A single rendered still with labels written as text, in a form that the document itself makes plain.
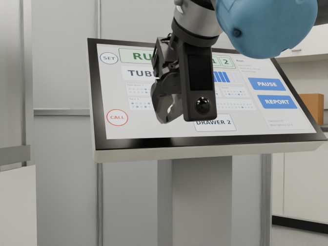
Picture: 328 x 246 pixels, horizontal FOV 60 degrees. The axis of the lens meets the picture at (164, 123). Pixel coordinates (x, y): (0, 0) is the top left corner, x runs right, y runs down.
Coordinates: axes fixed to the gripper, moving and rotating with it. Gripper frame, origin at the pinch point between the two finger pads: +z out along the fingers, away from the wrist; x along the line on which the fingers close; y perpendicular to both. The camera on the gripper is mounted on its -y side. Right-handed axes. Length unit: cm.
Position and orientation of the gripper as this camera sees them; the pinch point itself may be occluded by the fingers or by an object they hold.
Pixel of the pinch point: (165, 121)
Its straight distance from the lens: 54.3
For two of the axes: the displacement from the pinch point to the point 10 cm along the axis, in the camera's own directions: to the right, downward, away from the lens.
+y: -2.0, -7.9, 5.8
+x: -9.5, 0.1, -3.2
